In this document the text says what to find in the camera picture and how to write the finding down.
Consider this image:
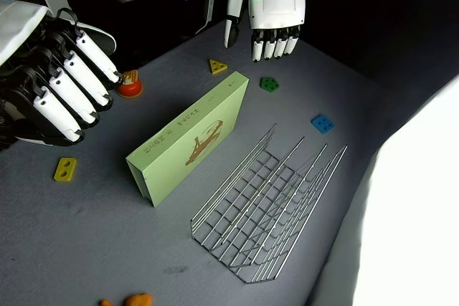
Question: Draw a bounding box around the light green box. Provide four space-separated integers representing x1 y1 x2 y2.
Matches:
125 70 250 209

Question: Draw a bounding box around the red orange toy peg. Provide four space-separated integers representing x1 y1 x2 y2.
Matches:
116 69 144 100

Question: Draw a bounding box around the yellow two-hole block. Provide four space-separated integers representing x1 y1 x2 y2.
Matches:
53 157 77 183

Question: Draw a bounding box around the yellow triangle block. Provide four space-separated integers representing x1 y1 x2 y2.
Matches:
209 58 229 76

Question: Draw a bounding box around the grey table cloth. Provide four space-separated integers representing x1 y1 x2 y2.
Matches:
0 19 459 306

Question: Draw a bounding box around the green pentagon block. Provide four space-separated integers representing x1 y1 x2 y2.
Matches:
259 76 281 93

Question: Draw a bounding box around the large orange toy piece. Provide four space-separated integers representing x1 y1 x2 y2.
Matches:
123 292 153 306

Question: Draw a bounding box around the blue square block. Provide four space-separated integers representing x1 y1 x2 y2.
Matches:
310 114 336 136

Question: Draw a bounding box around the wire dish rack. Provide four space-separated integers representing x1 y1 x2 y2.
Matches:
189 123 349 285

